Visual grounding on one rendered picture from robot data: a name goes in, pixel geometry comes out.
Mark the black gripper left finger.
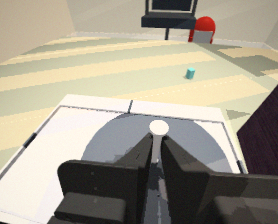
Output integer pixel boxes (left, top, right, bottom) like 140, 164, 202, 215
57, 133, 153, 224

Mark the small teal block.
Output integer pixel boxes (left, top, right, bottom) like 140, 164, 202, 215
185, 68, 195, 79

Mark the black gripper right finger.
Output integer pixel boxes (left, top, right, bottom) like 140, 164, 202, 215
160, 134, 278, 224

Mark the grey round disc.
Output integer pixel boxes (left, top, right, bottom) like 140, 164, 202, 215
80, 113, 233, 224

